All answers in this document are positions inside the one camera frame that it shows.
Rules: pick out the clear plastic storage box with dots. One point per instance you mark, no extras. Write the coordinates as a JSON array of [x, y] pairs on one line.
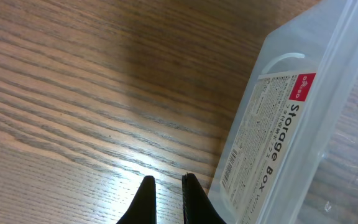
[[292, 152]]

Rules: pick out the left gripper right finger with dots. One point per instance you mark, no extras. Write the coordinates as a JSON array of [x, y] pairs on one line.
[[197, 209]]

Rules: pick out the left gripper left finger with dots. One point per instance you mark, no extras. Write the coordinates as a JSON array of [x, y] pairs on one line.
[[143, 209]]

